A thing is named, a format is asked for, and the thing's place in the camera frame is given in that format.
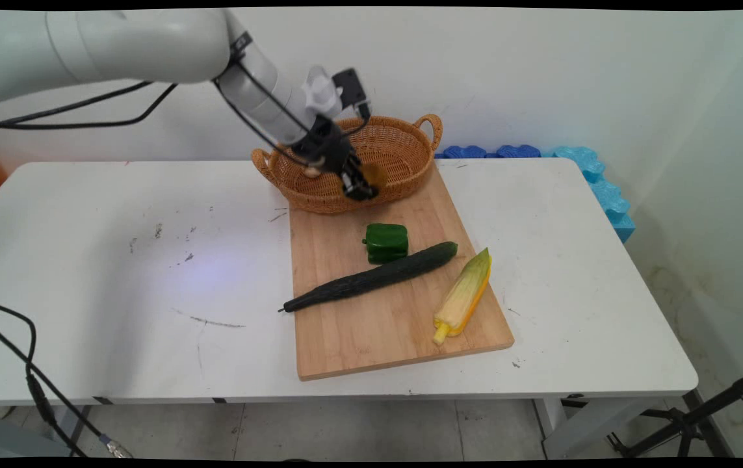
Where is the white table leg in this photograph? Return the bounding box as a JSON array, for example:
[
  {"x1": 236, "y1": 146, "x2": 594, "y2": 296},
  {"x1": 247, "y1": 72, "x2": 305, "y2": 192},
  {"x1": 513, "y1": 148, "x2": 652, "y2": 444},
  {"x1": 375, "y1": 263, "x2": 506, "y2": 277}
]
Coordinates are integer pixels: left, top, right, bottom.
[
  {"x1": 532, "y1": 396, "x2": 655, "y2": 460},
  {"x1": 45, "y1": 404, "x2": 94, "y2": 456}
]

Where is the black tripod stand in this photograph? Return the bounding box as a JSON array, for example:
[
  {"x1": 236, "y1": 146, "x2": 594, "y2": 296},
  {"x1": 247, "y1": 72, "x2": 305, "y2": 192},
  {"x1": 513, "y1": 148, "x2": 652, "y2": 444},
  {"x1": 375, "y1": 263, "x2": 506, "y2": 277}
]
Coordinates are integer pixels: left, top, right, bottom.
[{"x1": 561, "y1": 367, "x2": 743, "y2": 459}]

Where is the dark green cucumber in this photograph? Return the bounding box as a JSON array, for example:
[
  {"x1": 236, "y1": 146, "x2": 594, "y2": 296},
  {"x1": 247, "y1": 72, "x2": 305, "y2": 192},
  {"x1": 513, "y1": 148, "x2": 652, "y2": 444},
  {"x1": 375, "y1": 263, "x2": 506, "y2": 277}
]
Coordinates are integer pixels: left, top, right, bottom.
[{"x1": 278, "y1": 241, "x2": 459, "y2": 314}]

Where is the woven wicker basket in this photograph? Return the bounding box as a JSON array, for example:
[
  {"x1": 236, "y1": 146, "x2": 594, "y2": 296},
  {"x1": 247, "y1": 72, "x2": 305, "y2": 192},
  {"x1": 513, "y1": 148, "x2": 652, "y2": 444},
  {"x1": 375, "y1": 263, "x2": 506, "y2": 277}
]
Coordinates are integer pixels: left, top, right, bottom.
[{"x1": 252, "y1": 114, "x2": 444, "y2": 215}]

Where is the dark blue foam block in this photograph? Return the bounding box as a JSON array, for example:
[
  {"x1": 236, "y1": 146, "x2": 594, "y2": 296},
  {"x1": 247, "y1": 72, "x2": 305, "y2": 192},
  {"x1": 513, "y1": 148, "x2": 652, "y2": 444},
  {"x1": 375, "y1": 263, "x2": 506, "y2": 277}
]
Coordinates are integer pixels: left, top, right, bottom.
[
  {"x1": 435, "y1": 146, "x2": 488, "y2": 160},
  {"x1": 495, "y1": 144, "x2": 542, "y2": 159}
]

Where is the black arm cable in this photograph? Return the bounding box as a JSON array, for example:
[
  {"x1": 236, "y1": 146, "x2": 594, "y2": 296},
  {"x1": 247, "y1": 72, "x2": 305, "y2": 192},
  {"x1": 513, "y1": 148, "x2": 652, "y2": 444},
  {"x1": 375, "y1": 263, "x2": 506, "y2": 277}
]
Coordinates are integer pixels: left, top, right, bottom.
[{"x1": 0, "y1": 79, "x2": 180, "y2": 133}]

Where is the light blue foam strip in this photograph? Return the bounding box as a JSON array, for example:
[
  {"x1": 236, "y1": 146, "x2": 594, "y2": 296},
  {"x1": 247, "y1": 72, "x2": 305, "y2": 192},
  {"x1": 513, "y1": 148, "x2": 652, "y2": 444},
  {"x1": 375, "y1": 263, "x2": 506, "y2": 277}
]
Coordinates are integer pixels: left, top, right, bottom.
[{"x1": 552, "y1": 146, "x2": 636, "y2": 244}]

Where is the yellow corn cob with husk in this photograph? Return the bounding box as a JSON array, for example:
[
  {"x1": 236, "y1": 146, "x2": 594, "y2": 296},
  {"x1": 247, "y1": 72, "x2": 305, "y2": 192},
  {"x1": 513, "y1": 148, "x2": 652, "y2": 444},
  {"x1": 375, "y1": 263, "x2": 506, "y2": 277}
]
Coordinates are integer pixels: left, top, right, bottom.
[{"x1": 433, "y1": 247, "x2": 493, "y2": 346}]

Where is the green bell pepper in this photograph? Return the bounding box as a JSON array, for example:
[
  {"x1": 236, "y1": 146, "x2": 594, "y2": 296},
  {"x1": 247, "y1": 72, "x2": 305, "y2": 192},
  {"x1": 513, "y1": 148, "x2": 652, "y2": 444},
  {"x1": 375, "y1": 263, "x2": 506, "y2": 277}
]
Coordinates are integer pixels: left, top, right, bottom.
[{"x1": 362, "y1": 223, "x2": 410, "y2": 265}]

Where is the black cable with metal plug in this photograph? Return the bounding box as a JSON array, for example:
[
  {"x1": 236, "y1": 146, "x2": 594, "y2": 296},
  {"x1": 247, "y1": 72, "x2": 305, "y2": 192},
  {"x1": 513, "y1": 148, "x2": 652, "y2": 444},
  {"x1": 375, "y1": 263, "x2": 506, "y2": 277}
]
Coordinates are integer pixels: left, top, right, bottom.
[{"x1": 0, "y1": 296, "x2": 135, "y2": 459}]

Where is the wooden cutting board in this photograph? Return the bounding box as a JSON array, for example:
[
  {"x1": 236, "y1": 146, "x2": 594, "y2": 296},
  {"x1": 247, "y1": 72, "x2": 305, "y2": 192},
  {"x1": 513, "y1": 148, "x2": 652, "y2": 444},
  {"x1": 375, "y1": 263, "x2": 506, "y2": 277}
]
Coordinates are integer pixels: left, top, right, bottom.
[{"x1": 288, "y1": 162, "x2": 515, "y2": 382}]

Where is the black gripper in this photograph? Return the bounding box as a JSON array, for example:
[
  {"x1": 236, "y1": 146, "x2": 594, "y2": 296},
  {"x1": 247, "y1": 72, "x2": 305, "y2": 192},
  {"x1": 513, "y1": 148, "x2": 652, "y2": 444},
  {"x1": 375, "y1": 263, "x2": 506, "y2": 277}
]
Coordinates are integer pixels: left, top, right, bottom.
[{"x1": 291, "y1": 114, "x2": 380, "y2": 202}]

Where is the brown potato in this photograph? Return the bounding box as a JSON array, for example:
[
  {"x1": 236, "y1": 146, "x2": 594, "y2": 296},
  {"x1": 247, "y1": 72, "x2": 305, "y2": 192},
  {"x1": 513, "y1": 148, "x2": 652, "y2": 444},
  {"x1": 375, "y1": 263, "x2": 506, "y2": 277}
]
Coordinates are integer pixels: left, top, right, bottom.
[{"x1": 362, "y1": 162, "x2": 389, "y2": 189}]

